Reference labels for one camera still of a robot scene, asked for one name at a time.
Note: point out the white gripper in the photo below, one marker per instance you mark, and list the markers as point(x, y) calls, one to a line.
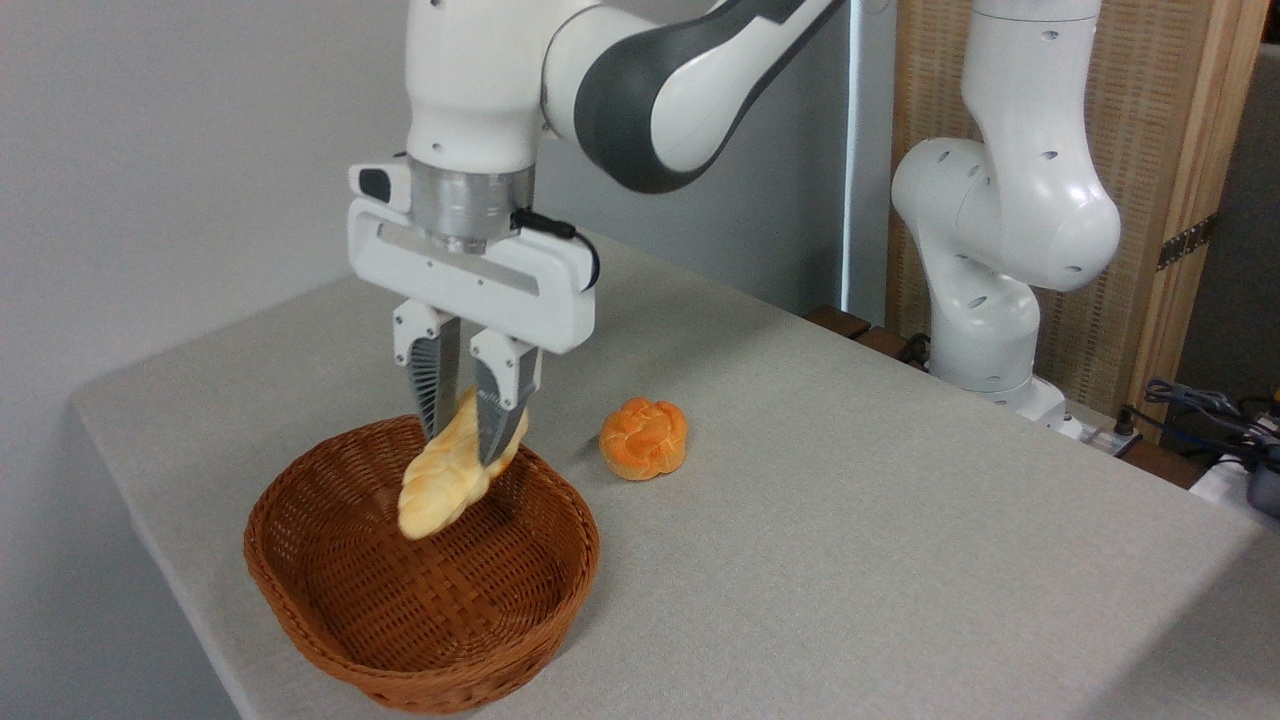
point(540, 300)

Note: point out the pale braided bread loaf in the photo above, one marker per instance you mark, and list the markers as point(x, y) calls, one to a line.
point(440, 490)

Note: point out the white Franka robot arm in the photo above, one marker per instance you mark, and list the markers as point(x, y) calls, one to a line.
point(1030, 200)

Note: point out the round orange bread roll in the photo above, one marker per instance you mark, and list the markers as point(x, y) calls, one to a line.
point(645, 440)

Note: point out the brown wicker basket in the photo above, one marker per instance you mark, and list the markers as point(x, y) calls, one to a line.
point(480, 625)

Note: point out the wooden woven screen panel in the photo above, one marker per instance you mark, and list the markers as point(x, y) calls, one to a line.
point(1150, 120)

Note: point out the dark metal hinge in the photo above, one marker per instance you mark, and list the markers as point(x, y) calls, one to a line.
point(1186, 243)

